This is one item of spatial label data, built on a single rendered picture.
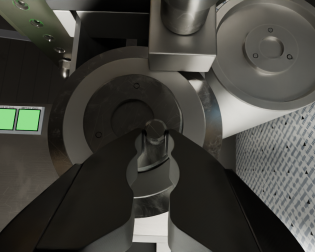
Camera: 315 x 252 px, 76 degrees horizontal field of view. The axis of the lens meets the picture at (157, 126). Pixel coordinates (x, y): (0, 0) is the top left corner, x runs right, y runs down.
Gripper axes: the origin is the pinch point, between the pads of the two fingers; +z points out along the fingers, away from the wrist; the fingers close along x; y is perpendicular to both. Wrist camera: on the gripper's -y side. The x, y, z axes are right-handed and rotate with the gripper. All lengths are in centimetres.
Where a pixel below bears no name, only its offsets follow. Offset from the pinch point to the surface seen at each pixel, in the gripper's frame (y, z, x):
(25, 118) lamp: 16.8, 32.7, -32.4
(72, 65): -2.3, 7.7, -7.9
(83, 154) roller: 3.1, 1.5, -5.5
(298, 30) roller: -5.6, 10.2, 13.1
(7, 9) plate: -6.5, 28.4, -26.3
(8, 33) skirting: 15, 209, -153
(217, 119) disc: 1.1, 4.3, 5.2
